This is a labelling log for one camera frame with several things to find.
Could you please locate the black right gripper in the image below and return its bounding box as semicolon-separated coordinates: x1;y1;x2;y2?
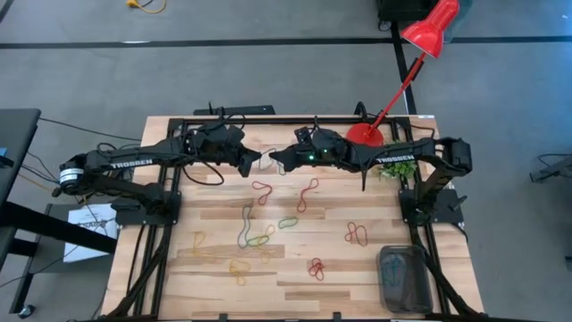
269;130;354;174

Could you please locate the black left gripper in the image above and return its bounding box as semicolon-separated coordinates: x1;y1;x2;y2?
196;124;263;178

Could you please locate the teal rubber band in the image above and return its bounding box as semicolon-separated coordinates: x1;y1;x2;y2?
383;254;407;287
257;147;288;176

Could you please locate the red rubber band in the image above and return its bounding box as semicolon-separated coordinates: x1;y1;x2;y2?
307;257;326;282
251;180;273;207
296;177;320;214
343;222;369;248

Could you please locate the long olive rubber band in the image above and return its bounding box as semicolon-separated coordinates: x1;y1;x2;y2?
236;203;254;250

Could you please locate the clear plastic bin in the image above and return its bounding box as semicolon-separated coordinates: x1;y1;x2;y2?
377;244;434;314

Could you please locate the black flat device with antennas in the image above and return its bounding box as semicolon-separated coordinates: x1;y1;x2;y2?
192;105;276;116

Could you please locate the red desk lamp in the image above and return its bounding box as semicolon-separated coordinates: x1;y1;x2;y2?
345;0;461;148

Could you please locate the green plant in white pot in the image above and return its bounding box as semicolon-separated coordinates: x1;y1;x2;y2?
377;140;419;181

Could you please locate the black cart on casters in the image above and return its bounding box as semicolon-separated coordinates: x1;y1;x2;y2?
377;0;443;32

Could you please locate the white printed paper sheet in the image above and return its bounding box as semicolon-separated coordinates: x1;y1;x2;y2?
63;203;120;264

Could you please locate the black desk on casters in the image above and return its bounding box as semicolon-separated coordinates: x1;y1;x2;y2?
0;108;118;317

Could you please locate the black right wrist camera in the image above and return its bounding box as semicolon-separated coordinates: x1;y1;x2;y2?
293;126;315;148

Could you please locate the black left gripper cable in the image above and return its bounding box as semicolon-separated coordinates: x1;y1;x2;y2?
181;154;226;187

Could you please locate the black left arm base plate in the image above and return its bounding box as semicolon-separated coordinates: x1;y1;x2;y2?
110;191;183;227

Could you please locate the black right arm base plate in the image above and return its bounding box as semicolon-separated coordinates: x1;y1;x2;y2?
399;187;466;225

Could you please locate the black floor cable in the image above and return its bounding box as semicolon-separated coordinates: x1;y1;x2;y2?
534;151;572;169
38;116;143;142

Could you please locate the yellow extension cord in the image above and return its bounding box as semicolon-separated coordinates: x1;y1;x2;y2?
126;0;167;14

